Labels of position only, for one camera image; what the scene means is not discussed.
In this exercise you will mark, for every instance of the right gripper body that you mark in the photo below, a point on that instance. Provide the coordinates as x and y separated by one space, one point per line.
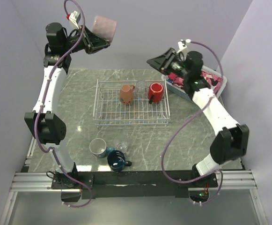
174 65

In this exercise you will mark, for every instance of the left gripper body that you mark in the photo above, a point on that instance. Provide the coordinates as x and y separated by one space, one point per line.
72 41

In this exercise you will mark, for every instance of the mauve purple mug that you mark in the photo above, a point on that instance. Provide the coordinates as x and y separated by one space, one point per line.
104 27

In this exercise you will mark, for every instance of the red mug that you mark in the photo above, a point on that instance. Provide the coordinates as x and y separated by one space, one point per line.
155 92

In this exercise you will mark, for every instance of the salmon pink mug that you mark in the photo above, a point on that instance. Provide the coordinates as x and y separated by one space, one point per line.
126 94

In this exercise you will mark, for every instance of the small clear glass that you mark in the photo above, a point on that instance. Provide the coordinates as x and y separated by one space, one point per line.
122 146

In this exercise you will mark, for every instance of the clear plastic cup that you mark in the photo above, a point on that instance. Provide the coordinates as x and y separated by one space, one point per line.
141 88

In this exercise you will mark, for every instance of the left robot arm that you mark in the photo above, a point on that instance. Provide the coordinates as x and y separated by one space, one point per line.
44 124

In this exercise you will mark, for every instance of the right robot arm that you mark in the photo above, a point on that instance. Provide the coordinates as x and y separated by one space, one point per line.
231 139

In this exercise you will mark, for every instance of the white plastic basket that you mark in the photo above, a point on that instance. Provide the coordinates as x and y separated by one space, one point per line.
181 92

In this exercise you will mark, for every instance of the pink camouflage cloth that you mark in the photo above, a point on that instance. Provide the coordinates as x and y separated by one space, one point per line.
214 80

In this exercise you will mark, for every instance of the light blue mug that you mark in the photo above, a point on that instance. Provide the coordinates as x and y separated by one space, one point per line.
99 148

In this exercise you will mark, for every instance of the dark blue mug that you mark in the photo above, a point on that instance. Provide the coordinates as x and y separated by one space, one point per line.
117 161

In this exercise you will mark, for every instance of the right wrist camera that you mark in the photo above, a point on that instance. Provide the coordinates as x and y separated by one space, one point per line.
183 46

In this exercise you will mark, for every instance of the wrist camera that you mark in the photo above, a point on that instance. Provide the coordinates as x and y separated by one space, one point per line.
183 46
74 19

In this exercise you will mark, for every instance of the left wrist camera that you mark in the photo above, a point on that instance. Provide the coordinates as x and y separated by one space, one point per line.
74 19

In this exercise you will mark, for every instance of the white wire dish rack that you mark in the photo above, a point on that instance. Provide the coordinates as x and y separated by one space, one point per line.
109 111

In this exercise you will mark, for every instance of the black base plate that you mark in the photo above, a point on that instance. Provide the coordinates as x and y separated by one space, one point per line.
139 184

